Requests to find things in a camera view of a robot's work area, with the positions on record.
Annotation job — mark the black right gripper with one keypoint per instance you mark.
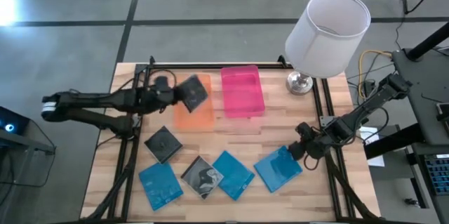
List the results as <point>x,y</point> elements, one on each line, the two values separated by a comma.
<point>315,145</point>

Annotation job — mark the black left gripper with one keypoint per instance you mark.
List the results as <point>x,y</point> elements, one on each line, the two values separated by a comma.
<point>163,97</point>

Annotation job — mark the plain black jewel case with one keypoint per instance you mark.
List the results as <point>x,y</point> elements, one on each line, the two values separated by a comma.
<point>193,94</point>
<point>163,144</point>

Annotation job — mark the jewel case with grey photo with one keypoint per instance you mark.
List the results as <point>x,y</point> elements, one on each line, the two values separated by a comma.
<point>202,177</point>

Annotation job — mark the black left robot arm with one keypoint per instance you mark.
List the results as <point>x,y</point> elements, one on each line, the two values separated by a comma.
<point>105,99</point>

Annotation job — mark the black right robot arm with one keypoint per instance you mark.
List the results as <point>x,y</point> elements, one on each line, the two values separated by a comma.
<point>365,110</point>

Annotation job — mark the blue jewel case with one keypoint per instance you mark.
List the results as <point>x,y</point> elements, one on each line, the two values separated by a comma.
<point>160,186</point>
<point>233,175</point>
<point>277,169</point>

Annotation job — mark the orange translucent tray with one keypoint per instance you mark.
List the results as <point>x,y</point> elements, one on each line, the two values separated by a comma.
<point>193,121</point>

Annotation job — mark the grey metal mounting plate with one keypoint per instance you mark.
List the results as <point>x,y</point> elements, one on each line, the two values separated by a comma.
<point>328,121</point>

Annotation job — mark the pink translucent bin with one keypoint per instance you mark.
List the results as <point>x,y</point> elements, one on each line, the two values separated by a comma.
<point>242,94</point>

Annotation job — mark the white paper sheet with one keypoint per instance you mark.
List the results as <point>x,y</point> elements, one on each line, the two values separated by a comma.
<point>372,136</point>

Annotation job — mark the white shade table lamp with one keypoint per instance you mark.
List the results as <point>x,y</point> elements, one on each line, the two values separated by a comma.
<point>326,38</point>

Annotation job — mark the grey side table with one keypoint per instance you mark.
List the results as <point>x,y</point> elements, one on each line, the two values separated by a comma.
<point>424,90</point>

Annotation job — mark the blue key panel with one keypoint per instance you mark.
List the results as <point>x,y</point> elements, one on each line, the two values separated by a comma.
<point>438,175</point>

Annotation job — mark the dark device with blue light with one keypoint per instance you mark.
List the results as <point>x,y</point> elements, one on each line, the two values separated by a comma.
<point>10,124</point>

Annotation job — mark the black diagonal pole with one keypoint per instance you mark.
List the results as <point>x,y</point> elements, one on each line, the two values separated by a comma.
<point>428,41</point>

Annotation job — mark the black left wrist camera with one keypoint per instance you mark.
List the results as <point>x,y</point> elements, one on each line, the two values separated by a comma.
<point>162,81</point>

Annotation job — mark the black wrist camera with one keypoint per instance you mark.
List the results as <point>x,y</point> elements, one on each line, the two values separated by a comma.
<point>304,129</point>
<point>162,81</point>

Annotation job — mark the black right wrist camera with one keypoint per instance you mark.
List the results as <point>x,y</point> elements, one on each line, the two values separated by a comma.
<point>304,129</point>

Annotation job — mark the black aluminium table frame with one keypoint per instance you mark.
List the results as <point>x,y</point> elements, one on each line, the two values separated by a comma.
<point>214,66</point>

